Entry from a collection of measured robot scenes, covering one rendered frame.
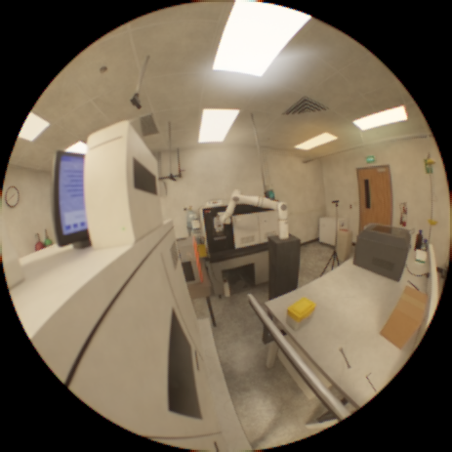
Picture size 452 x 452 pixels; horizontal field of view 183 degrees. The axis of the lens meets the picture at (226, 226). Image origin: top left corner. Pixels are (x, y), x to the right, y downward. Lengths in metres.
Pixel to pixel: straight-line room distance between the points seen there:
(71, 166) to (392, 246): 1.42
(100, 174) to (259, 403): 1.56
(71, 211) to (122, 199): 0.13
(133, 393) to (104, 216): 0.20
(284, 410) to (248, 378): 0.49
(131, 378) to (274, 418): 1.38
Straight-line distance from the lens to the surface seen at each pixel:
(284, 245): 1.24
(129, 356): 0.15
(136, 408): 0.16
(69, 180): 0.31
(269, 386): 1.53
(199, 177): 3.09
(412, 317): 0.75
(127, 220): 0.20
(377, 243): 1.21
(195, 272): 1.44
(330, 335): 0.74
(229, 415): 0.58
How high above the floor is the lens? 1.47
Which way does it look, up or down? 9 degrees down
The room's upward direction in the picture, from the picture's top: 7 degrees counter-clockwise
